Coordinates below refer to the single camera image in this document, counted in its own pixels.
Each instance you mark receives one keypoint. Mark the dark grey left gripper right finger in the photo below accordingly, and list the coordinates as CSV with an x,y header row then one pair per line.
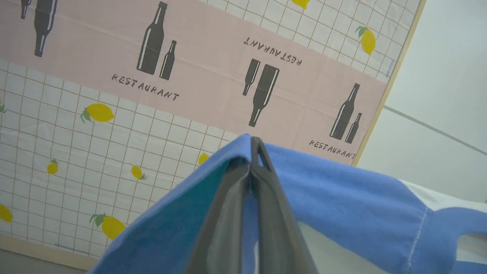
x,y
277,232

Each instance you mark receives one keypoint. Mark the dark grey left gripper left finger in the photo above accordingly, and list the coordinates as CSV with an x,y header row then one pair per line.
x,y
222,232

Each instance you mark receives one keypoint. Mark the blue and white garment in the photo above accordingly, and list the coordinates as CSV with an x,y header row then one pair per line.
x,y
342,198

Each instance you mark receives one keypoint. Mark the lemon print partition panel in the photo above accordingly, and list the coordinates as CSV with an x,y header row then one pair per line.
x,y
114,152

